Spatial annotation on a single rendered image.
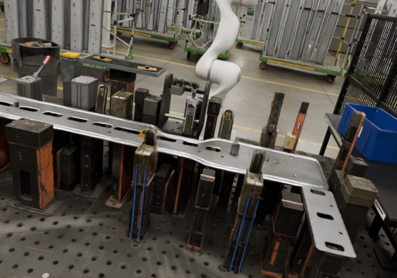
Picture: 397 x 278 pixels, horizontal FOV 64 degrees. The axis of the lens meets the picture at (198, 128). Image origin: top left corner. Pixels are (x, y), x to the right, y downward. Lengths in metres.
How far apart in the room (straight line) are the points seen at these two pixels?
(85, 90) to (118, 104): 0.15
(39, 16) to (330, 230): 5.41
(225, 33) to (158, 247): 1.02
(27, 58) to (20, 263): 2.94
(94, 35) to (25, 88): 3.97
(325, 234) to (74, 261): 0.75
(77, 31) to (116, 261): 4.73
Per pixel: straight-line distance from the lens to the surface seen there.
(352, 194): 1.09
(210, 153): 1.14
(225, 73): 1.57
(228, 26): 1.62
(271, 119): 1.27
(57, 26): 5.70
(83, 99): 1.41
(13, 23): 5.77
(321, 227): 0.94
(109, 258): 1.14
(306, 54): 8.29
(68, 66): 1.62
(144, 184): 1.04
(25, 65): 3.93
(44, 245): 1.20
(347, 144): 1.35
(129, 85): 1.51
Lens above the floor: 1.53
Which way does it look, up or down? 24 degrees down
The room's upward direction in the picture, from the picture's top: 9 degrees clockwise
